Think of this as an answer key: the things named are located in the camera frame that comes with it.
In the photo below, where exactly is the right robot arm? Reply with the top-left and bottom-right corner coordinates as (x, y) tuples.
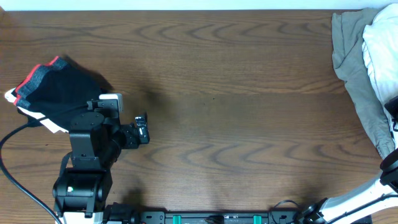
(295, 92), (397, 223)

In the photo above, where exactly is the white folded garment under black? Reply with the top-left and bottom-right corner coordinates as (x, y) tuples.
(4, 88), (68, 133)

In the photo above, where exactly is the black folded garment red trim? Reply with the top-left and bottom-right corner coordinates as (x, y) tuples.
(12, 56), (113, 116)

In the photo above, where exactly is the white t-shirt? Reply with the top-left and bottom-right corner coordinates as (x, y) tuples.
(362, 3), (397, 144)

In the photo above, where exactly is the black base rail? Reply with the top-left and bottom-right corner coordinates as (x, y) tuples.
(104, 202), (312, 224)

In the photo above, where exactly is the grey-olive garment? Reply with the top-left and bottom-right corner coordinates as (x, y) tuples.
(331, 8), (395, 158)

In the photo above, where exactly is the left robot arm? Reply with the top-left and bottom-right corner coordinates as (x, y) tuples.
(53, 109), (150, 223)

